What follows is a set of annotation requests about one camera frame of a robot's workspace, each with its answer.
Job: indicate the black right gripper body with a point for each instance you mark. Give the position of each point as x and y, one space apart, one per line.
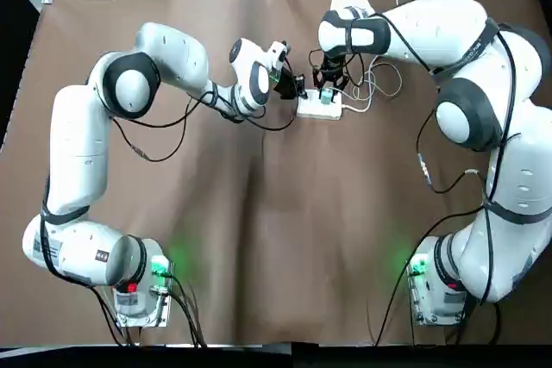
331 65

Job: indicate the white power strip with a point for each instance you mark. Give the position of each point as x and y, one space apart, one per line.
319 113

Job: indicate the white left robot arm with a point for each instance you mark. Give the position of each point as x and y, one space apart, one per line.
77 148

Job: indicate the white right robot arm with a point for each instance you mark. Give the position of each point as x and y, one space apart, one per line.
517 195

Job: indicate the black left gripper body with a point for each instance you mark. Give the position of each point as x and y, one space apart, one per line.
288 85

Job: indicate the teal phone charger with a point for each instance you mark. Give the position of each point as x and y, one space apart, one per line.
326 97

